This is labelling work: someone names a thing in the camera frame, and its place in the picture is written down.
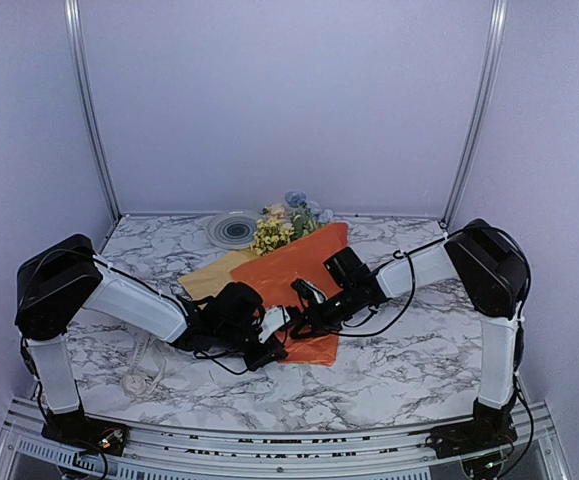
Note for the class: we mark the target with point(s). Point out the cream ribbon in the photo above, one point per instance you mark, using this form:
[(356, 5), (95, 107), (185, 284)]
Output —
[(153, 364)]

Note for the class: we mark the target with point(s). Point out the pink rose fake stem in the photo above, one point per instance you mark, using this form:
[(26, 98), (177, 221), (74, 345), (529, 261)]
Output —
[(275, 211)]

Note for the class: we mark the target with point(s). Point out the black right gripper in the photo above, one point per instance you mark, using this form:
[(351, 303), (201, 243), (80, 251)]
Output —
[(319, 325)]

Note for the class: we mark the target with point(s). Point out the brown orange wrapping paper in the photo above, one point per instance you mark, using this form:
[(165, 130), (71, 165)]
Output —
[(271, 275)]

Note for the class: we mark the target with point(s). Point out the aluminium frame post right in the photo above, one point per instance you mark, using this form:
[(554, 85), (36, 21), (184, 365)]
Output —
[(485, 87)]

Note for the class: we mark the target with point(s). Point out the green leafy fake stem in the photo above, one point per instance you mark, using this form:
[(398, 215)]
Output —
[(303, 223)]

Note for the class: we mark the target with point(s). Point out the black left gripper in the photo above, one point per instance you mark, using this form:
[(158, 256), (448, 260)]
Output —
[(264, 356)]

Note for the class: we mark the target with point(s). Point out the yellow daisy fake bunch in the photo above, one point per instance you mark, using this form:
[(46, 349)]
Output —
[(271, 234)]

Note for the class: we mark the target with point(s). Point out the blue fake flower stem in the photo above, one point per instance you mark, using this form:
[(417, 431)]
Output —
[(299, 201)]

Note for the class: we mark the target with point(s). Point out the grey ringed plate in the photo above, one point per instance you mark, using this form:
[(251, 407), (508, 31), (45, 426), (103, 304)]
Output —
[(233, 230)]

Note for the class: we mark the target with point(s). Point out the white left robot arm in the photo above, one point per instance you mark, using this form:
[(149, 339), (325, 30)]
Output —
[(69, 278)]

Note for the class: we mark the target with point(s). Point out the aluminium frame post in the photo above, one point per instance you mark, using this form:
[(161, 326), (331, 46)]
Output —
[(485, 87), (78, 51)]

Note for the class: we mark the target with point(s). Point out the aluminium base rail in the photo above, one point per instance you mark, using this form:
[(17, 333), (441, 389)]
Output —
[(160, 452)]

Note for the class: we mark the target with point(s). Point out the aluminium frame post left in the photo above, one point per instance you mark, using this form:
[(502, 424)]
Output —
[(78, 51)]

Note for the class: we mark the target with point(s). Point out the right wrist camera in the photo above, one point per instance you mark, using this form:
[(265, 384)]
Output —
[(308, 292)]

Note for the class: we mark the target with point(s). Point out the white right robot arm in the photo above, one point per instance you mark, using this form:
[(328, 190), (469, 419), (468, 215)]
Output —
[(492, 268)]

